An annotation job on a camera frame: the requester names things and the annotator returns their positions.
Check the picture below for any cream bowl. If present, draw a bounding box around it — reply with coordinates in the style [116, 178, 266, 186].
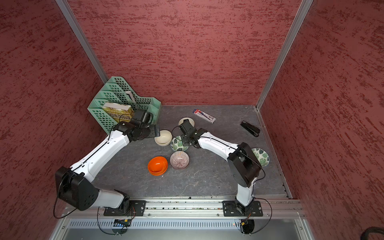
[178, 117, 195, 127]
[155, 130, 173, 147]

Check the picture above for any green leaf bowl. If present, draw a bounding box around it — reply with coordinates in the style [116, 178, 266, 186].
[170, 136, 189, 152]
[252, 148, 270, 168]

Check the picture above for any orange bowl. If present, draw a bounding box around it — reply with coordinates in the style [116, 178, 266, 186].
[149, 168, 168, 176]
[148, 156, 168, 172]

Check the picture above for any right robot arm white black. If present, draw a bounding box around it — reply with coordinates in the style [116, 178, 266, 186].
[178, 120, 263, 208]

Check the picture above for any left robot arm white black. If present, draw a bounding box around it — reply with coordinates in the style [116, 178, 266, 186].
[55, 110, 160, 216]

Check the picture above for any yellow book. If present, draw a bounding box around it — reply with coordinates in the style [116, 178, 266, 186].
[102, 102, 134, 123]

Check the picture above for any purple striped bowl centre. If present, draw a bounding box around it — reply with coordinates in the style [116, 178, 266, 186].
[170, 151, 190, 170]

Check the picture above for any white paper in organizer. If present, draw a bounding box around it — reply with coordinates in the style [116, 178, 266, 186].
[125, 91, 136, 104]

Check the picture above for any green plastic file organizer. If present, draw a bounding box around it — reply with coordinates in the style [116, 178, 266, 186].
[88, 77, 162, 133]

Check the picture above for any black stapler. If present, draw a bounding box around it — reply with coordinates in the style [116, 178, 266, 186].
[241, 121, 261, 138]

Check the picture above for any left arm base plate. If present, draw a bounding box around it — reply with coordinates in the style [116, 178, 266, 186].
[103, 200, 147, 217]

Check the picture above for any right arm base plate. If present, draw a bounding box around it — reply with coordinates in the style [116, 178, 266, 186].
[222, 201, 264, 217]

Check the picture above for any aluminium mounting rail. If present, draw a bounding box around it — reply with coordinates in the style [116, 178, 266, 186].
[69, 197, 307, 220]

